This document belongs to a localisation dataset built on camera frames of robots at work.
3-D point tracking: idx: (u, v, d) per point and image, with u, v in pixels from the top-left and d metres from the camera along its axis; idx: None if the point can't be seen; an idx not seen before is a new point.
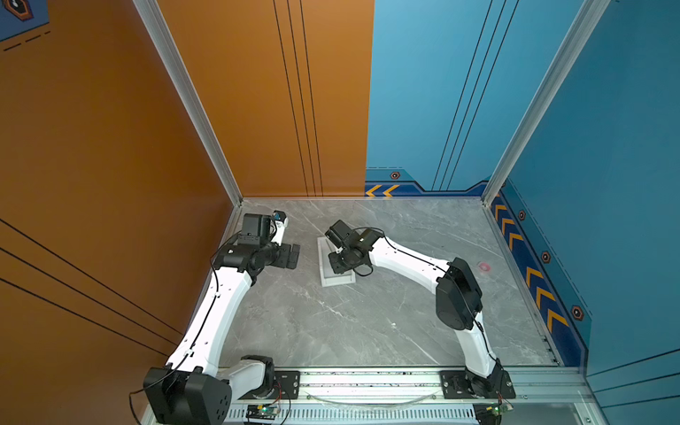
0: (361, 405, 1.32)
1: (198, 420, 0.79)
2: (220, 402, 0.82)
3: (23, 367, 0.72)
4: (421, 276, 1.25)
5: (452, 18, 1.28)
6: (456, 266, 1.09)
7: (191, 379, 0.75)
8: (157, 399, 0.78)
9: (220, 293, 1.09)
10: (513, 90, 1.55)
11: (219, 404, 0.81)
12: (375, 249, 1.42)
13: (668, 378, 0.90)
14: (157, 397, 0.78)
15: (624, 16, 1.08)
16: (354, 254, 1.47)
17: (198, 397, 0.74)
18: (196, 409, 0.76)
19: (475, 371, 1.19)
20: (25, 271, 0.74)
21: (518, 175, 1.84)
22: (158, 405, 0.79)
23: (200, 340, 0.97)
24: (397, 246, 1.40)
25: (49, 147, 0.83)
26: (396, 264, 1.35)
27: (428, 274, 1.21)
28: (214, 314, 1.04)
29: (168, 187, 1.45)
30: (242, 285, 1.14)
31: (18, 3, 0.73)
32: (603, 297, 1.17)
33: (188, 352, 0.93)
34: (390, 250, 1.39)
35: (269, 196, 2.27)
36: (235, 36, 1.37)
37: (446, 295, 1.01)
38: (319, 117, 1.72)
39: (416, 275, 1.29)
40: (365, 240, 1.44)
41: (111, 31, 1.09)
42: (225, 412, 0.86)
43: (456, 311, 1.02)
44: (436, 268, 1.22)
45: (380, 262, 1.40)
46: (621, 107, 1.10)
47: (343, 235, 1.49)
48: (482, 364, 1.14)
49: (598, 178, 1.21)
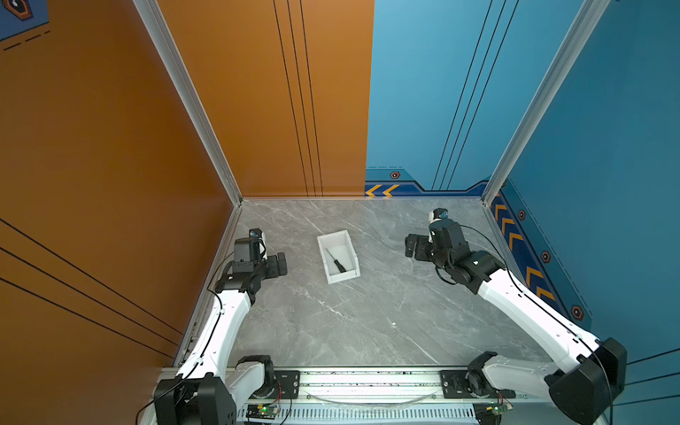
0: (361, 405, 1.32)
1: None
2: (227, 416, 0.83)
3: (23, 368, 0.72)
4: (547, 338, 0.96)
5: (452, 19, 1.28)
6: (608, 350, 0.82)
7: (203, 383, 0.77)
8: (166, 411, 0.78)
9: (224, 311, 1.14)
10: (513, 91, 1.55)
11: (227, 418, 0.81)
12: (493, 281, 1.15)
13: (668, 378, 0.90)
14: (166, 408, 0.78)
15: (625, 16, 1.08)
16: (461, 275, 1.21)
17: (212, 402, 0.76)
18: (205, 419, 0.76)
19: (488, 377, 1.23)
20: (27, 271, 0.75)
21: (518, 175, 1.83)
22: (167, 419, 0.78)
23: (208, 351, 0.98)
24: (525, 289, 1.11)
25: (50, 147, 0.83)
26: (513, 307, 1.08)
27: (565, 342, 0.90)
28: (220, 328, 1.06)
29: (167, 187, 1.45)
30: (243, 305, 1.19)
31: (17, 3, 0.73)
32: (603, 297, 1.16)
33: (197, 361, 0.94)
34: (513, 290, 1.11)
35: (269, 196, 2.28)
36: (234, 35, 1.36)
37: (589, 384, 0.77)
38: (319, 117, 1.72)
39: (537, 332, 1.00)
40: (480, 264, 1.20)
41: (111, 30, 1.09)
42: None
43: (590, 405, 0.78)
44: (579, 342, 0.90)
45: (491, 297, 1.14)
46: (622, 107, 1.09)
47: (453, 243, 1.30)
48: (505, 383, 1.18)
49: (599, 178, 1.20)
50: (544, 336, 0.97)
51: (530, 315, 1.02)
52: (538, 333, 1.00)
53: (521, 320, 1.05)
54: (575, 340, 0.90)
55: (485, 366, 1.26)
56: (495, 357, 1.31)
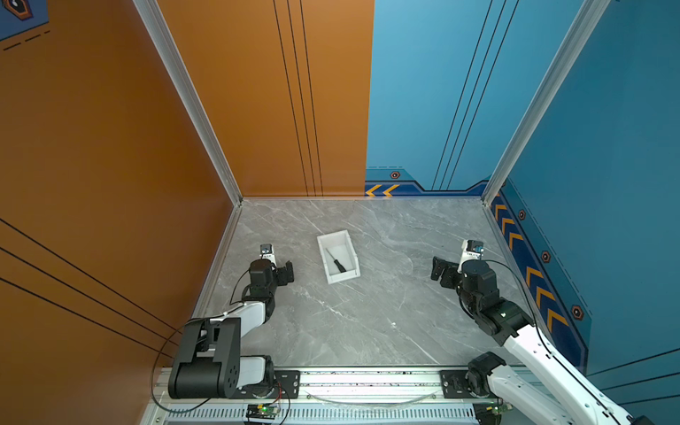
0: (361, 405, 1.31)
1: (212, 374, 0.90)
2: (231, 370, 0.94)
3: (22, 367, 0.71)
4: (572, 405, 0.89)
5: (452, 18, 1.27)
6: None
7: (225, 323, 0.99)
8: (189, 342, 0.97)
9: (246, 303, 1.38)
10: (513, 91, 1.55)
11: (230, 369, 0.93)
12: (521, 336, 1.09)
13: (667, 378, 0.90)
14: (189, 338, 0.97)
15: (625, 16, 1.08)
16: (487, 325, 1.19)
17: (228, 336, 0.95)
18: (220, 351, 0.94)
19: (491, 383, 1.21)
20: (26, 271, 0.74)
21: (518, 175, 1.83)
22: (186, 351, 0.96)
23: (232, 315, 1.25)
24: (554, 351, 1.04)
25: (49, 148, 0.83)
26: (538, 367, 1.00)
27: (594, 413, 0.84)
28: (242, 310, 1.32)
29: (167, 187, 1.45)
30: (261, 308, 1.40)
31: (17, 3, 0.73)
32: (603, 297, 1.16)
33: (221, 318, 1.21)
34: (541, 350, 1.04)
35: (269, 196, 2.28)
36: (234, 34, 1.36)
37: None
38: (319, 117, 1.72)
39: (561, 397, 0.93)
40: (509, 318, 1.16)
41: (111, 31, 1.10)
42: (226, 392, 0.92)
43: None
44: (609, 416, 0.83)
45: (515, 351, 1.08)
46: (622, 106, 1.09)
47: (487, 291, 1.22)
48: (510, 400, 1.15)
49: (599, 178, 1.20)
50: (569, 401, 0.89)
51: (555, 376, 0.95)
52: (563, 397, 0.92)
53: (547, 382, 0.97)
54: (605, 413, 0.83)
55: (491, 375, 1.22)
56: (504, 366, 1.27)
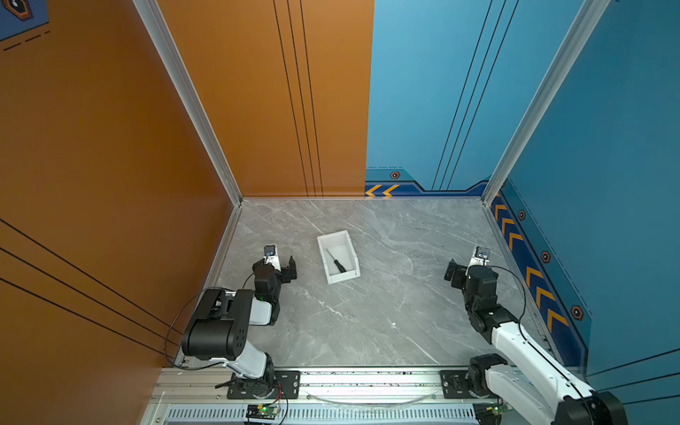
0: (361, 405, 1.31)
1: (224, 326, 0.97)
2: (241, 330, 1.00)
3: (22, 368, 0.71)
4: (541, 381, 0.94)
5: (452, 18, 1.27)
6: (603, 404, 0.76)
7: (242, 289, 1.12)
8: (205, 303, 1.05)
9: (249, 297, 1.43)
10: (513, 91, 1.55)
11: (240, 328, 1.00)
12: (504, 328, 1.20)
13: (667, 378, 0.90)
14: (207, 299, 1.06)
15: (625, 16, 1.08)
16: (478, 323, 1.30)
17: (244, 297, 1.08)
18: (234, 310, 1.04)
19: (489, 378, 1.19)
20: (25, 271, 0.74)
21: (518, 175, 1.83)
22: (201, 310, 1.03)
23: None
24: (532, 340, 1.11)
25: (49, 148, 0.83)
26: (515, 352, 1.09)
27: (555, 382, 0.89)
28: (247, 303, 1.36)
29: (167, 187, 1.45)
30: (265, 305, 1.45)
31: (18, 3, 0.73)
32: (603, 297, 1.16)
33: None
34: (520, 338, 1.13)
35: (270, 196, 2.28)
36: (234, 34, 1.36)
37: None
38: (319, 117, 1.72)
39: (535, 376, 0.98)
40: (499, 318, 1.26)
41: (111, 30, 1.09)
42: (234, 350, 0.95)
43: None
44: (570, 385, 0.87)
45: (500, 343, 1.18)
46: (622, 106, 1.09)
47: (483, 294, 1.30)
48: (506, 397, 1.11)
49: (599, 177, 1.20)
50: (538, 376, 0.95)
51: (529, 358, 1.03)
52: (535, 377, 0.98)
53: (523, 365, 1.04)
54: (567, 384, 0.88)
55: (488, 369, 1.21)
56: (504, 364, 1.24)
